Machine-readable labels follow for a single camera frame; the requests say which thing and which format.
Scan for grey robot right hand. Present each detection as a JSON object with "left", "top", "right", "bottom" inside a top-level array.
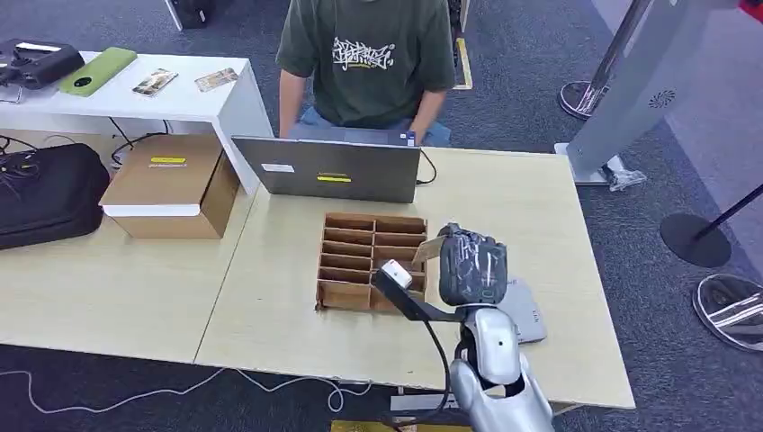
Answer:
[{"left": 437, "top": 222, "right": 509, "bottom": 309}]

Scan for tan card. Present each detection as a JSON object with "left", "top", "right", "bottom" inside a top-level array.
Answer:
[{"left": 411, "top": 235, "right": 447, "bottom": 266}]

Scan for wooden compartment card box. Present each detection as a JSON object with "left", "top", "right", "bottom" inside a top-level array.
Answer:
[{"left": 314, "top": 211, "right": 429, "bottom": 315}]

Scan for grey laptop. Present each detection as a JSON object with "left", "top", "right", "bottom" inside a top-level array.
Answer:
[{"left": 230, "top": 135, "right": 423, "bottom": 205}]

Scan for clear plastic wrap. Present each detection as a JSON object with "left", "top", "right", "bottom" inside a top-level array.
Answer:
[{"left": 606, "top": 169, "right": 649, "bottom": 194}]

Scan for yellow floor plate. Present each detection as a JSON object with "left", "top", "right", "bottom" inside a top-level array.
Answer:
[{"left": 330, "top": 418, "right": 472, "bottom": 432}]

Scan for yellow bordered floor mat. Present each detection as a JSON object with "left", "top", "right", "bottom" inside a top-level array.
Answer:
[{"left": 453, "top": 36, "right": 474, "bottom": 92}]

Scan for black stanchion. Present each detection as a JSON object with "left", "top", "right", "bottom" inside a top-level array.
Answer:
[{"left": 659, "top": 182, "right": 763, "bottom": 269}]

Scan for person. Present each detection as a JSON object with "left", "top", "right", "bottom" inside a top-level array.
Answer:
[{"left": 274, "top": 0, "right": 458, "bottom": 149}]

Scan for grey standing panel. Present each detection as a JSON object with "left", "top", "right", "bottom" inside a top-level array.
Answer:
[{"left": 554, "top": 0, "right": 741, "bottom": 188}]

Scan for chrome round base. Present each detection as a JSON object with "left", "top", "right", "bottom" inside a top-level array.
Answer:
[{"left": 691, "top": 273, "right": 763, "bottom": 354}]

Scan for brown cardboard box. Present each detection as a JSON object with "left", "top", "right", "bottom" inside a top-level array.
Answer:
[{"left": 98, "top": 132, "right": 241, "bottom": 241}]

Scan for printed card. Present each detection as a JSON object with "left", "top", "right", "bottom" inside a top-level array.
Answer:
[
  {"left": 130, "top": 67, "right": 180, "bottom": 98},
  {"left": 193, "top": 67, "right": 240, "bottom": 94}
]

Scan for white side table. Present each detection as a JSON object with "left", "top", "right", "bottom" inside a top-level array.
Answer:
[{"left": 0, "top": 50, "right": 275, "bottom": 196}]

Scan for black box on floor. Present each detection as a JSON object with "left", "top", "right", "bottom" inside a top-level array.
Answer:
[{"left": 164, "top": 0, "right": 217, "bottom": 31}]

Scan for green case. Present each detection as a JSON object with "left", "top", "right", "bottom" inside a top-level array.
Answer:
[{"left": 58, "top": 46, "right": 139, "bottom": 98}]

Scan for black bag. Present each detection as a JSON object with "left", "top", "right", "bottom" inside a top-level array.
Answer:
[{"left": 0, "top": 142, "right": 112, "bottom": 252}]

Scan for black device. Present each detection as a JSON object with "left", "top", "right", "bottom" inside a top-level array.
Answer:
[{"left": 0, "top": 38, "right": 86, "bottom": 91}]

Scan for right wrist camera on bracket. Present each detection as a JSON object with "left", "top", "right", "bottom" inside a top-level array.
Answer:
[{"left": 372, "top": 259, "right": 467, "bottom": 324}]

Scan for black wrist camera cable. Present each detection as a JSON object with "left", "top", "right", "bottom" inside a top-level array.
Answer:
[{"left": 381, "top": 319, "right": 455, "bottom": 428}]

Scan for black laptop power cable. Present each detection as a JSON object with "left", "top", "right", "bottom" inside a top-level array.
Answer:
[{"left": 416, "top": 148, "right": 439, "bottom": 186}]

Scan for chrome stanchion post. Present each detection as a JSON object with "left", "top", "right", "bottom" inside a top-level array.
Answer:
[{"left": 557, "top": 0, "right": 654, "bottom": 122}]

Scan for white floor cable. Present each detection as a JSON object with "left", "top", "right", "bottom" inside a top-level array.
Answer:
[{"left": 0, "top": 366, "right": 374, "bottom": 415}]

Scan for black cable under table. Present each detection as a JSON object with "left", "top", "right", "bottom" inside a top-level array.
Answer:
[{"left": 107, "top": 116, "right": 173, "bottom": 168}]

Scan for black tangled cables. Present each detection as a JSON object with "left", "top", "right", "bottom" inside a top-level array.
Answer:
[{"left": 0, "top": 134, "right": 41, "bottom": 198}]

